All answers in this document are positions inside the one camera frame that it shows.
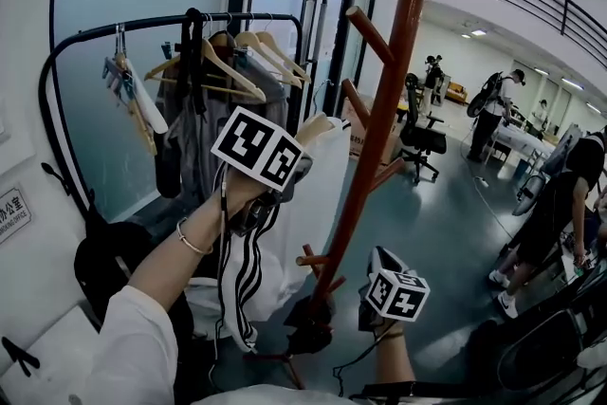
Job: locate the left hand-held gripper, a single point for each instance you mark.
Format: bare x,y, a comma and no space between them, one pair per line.
258,149

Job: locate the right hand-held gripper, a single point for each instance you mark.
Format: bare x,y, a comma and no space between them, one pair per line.
398,296

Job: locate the white jacket with black stripes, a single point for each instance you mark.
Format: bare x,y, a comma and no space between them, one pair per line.
327,185

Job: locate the orange wooden coat stand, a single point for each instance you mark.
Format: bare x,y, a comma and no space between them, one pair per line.
393,85

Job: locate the person's left forearm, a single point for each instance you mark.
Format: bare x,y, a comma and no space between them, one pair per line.
189,256

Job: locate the person's right forearm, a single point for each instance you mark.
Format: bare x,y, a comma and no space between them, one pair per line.
393,360

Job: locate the large wooden hanger with bar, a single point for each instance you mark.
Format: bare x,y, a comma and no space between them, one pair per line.
237,73

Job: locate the plain wooden hanger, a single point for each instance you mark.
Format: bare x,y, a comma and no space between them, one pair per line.
290,62
271,60

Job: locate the wooden hanger with blue clips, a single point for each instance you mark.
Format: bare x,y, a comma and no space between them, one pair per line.
137,109

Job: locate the light grey jacket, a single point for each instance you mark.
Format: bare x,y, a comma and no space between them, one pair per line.
199,142

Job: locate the dark grey jacket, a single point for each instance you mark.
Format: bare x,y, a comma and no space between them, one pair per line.
166,166

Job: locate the large cardboard box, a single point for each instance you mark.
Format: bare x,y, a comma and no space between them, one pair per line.
353,142

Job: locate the black bag on stand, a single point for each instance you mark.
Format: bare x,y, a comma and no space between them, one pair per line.
308,327

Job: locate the gold wrist bangle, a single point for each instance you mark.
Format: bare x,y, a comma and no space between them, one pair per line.
192,244

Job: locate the black office chair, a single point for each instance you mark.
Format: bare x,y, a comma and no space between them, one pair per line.
422,142

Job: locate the white power strip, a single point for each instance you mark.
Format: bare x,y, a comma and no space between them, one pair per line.
481,182

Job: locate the light grey bag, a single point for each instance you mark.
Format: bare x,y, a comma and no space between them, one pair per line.
204,303

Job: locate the black metal garment rack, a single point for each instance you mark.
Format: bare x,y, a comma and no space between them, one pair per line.
156,20

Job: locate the blue waste bin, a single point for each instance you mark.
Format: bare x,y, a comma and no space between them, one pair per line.
522,168

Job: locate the black round equipment pack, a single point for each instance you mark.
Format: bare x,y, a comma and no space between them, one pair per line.
536,346

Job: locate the long white table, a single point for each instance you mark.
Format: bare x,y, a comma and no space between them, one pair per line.
519,140

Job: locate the black backpack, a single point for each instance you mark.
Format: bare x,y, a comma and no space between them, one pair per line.
104,251

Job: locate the yellow sofa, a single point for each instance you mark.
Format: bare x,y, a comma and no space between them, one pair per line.
458,91

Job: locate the black rack hook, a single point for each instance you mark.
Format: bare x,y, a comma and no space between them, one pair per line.
54,175

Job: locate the person's white shirt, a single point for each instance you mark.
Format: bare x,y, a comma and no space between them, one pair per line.
133,346

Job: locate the ceiling light panel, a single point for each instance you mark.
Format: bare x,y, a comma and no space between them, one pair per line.
479,33

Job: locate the no smoking sign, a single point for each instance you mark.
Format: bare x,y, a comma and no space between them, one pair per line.
14,213

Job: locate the black faucet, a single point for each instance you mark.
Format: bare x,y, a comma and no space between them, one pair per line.
19,358

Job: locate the black chest mount bar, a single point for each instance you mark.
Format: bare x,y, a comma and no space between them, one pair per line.
427,393

